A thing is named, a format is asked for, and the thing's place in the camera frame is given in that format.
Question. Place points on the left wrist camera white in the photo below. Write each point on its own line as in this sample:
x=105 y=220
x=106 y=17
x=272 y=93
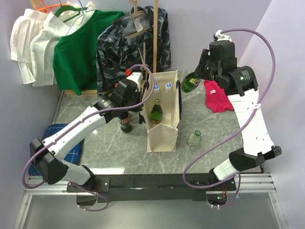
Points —
x=136 y=77

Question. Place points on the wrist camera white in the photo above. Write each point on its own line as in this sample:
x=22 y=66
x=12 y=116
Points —
x=136 y=77
x=218 y=36

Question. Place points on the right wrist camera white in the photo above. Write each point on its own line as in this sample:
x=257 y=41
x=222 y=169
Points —
x=218 y=36

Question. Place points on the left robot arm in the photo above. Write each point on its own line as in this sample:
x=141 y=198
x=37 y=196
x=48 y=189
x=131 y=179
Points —
x=48 y=156

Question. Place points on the white hanging blouse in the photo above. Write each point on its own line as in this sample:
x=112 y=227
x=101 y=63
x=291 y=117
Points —
x=33 y=39

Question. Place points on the aluminium rail frame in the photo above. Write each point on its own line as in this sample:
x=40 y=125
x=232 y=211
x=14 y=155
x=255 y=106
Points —
x=250 y=183

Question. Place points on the cream canvas tote bag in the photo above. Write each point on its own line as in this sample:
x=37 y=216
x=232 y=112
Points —
x=162 y=137

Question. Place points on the green hanging t-shirt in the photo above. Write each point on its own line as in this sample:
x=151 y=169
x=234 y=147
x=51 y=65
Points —
x=74 y=62

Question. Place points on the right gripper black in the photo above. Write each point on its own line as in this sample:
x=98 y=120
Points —
x=204 y=57

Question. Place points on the green Perrier bottle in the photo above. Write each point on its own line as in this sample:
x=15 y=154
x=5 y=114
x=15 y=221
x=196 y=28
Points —
x=190 y=82
x=156 y=112

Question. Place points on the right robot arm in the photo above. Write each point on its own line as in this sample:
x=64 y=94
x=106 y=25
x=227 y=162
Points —
x=241 y=87

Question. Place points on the orange hanger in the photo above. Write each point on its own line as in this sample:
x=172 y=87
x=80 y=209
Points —
x=42 y=7

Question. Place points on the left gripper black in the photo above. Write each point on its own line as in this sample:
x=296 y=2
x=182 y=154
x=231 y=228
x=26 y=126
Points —
x=138 y=94

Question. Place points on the dark patterned hanging shirt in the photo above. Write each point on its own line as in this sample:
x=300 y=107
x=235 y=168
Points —
x=122 y=45

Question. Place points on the wooden hanger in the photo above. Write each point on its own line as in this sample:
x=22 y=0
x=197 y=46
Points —
x=137 y=23

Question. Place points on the pink folded t-shirt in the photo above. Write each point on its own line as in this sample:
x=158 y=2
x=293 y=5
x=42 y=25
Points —
x=216 y=99

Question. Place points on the clear Chang soda bottle right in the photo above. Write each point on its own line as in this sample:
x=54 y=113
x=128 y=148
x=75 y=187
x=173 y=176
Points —
x=195 y=140

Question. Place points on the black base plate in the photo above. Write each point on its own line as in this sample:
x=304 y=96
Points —
x=141 y=187

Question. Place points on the green hanger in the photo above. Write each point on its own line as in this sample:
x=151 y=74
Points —
x=68 y=12

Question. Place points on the Coca-Cola glass bottle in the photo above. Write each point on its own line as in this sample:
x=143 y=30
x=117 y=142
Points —
x=124 y=120

